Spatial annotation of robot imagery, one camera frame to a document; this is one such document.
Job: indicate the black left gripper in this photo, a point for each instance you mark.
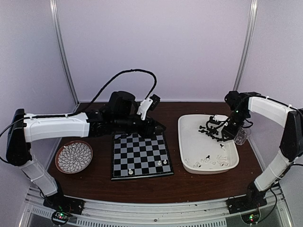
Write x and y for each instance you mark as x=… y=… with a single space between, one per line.
x=147 y=131

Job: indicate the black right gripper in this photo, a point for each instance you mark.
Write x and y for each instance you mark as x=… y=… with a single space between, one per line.
x=231 y=132

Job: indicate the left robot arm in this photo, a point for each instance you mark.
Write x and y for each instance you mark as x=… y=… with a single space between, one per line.
x=120 y=114

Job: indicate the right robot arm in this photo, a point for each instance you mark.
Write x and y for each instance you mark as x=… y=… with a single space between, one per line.
x=284 y=131

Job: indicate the pile of black chess pieces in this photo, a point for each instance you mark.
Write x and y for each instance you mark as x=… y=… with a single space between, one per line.
x=211 y=132

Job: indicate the cluster of white chess pieces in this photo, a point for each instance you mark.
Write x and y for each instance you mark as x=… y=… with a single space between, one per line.
x=211 y=163

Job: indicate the right circuit board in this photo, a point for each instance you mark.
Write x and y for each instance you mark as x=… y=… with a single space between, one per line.
x=251 y=218

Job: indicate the circuit board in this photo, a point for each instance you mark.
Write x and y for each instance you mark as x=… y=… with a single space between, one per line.
x=60 y=218
x=251 y=218

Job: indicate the left circuit board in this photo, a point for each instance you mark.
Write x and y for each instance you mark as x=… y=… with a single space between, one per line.
x=60 y=218

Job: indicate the clear plastic cup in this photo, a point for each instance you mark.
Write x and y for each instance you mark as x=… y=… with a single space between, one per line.
x=242 y=135

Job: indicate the white plastic tub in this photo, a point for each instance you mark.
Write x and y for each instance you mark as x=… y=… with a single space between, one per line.
x=195 y=145

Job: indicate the black white chessboard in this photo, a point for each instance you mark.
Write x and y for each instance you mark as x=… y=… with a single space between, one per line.
x=131 y=151

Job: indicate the patterned ceramic plate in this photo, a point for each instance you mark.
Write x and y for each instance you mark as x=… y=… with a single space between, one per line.
x=73 y=157

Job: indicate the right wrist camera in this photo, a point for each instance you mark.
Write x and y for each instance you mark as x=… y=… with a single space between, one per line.
x=217 y=119

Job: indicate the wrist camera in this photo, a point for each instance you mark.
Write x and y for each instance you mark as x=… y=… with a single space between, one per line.
x=146 y=105
x=217 y=119

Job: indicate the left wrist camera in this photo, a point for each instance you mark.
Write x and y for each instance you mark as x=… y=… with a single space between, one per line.
x=146 y=105

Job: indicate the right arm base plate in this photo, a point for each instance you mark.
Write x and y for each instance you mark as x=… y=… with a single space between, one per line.
x=241 y=204

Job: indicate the aluminium front rail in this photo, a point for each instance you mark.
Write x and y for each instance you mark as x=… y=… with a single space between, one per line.
x=211 y=213

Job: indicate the right aluminium frame post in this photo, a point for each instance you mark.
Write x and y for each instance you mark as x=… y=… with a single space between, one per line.
x=247 y=42

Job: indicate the aluminium frame post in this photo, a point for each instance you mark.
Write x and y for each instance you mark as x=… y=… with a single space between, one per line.
x=247 y=42
x=63 y=56

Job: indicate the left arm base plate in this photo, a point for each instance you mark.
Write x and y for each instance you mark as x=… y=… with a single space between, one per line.
x=63 y=203

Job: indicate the left aluminium frame post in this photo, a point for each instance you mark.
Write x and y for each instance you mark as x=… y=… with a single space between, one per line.
x=63 y=56

